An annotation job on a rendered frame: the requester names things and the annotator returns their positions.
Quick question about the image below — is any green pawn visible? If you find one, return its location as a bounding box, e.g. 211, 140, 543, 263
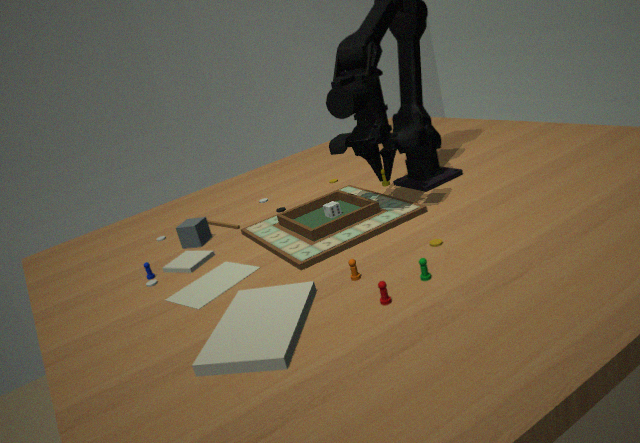
419, 258, 431, 282

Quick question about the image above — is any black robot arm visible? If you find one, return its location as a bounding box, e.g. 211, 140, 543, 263
326, 0, 444, 181

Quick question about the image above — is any red game pawn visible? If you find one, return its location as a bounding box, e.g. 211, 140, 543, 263
378, 281, 392, 306

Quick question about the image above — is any orange pawn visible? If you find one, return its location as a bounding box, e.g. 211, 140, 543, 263
349, 259, 361, 281

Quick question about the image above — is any beige flat square slab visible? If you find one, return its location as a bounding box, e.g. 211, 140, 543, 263
162, 251, 214, 273

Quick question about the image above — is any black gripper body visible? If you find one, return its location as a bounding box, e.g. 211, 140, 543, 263
329, 102, 427, 155

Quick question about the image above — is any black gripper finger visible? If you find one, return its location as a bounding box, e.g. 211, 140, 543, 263
379, 144, 401, 181
355, 146, 383, 182

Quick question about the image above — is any white die with black pips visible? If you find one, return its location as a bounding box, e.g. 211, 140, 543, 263
323, 201, 342, 218

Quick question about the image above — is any blue game pawn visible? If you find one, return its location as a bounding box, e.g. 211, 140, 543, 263
144, 262, 156, 280

